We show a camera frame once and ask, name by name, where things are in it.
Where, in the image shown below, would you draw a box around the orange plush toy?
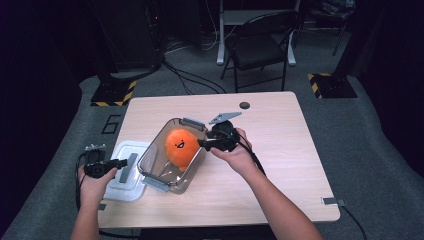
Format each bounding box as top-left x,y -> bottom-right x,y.
164,128 -> 201,173

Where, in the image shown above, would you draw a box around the black floor cables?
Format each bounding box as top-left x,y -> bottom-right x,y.
161,39 -> 228,96

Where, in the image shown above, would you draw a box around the white desk frame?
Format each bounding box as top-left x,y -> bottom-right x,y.
216,0 -> 303,67

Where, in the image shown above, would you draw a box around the white lid with grey handle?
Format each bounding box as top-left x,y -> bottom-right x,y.
103,139 -> 152,203

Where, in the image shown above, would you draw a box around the right hand-held gripper cable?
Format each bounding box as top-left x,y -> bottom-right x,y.
219,129 -> 268,177

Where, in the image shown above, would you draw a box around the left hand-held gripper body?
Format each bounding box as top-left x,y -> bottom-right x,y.
83,143 -> 113,179

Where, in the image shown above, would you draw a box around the black cable at table edge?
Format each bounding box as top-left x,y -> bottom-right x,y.
339,204 -> 368,240

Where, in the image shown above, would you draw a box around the hand-held gripper cable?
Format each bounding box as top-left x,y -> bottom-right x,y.
219,129 -> 268,177
74,152 -> 88,212

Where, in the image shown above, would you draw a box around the left hand-held gripper cable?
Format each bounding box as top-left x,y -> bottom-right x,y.
74,152 -> 88,212

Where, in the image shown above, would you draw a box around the clear storage box grey latches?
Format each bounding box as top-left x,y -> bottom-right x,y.
136,116 -> 210,195

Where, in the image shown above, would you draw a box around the black stand base striped tape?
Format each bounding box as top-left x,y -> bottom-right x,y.
90,78 -> 138,108
307,73 -> 358,100

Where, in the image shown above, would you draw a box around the dark furniture with clutter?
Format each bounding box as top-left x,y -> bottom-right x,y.
306,0 -> 357,57

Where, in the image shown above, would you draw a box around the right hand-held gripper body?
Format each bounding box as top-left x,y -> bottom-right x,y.
205,111 -> 243,153

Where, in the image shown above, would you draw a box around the person's left hand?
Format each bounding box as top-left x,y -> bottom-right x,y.
77,166 -> 118,209

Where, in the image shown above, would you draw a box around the dark cabinet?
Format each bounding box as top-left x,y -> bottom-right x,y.
89,0 -> 165,73

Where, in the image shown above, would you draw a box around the person's right hand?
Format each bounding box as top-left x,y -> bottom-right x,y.
210,129 -> 264,179

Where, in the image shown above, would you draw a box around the black folding chair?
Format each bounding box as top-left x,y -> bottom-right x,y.
219,9 -> 302,94

